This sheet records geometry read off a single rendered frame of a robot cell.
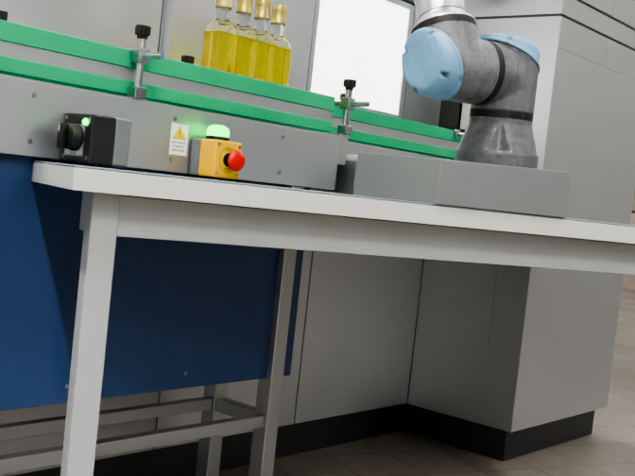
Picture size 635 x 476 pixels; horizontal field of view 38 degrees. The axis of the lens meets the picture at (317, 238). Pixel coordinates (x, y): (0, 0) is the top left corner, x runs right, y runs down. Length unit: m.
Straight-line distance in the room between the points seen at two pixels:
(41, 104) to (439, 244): 0.71
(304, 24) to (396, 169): 0.85
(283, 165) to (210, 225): 0.58
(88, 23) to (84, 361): 0.86
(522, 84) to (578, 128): 1.29
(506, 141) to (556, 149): 1.18
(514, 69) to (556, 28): 1.16
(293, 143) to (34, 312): 0.68
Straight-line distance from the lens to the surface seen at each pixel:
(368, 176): 1.76
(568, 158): 2.96
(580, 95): 3.00
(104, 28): 2.06
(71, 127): 1.57
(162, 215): 1.41
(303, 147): 2.03
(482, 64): 1.66
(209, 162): 1.76
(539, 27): 2.89
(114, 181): 1.34
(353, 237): 1.55
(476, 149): 1.70
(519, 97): 1.72
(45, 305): 1.67
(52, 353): 1.69
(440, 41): 1.61
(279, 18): 2.19
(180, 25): 2.15
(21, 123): 1.58
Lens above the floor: 0.75
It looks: 3 degrees down
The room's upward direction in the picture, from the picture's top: 6 degrees clockwise
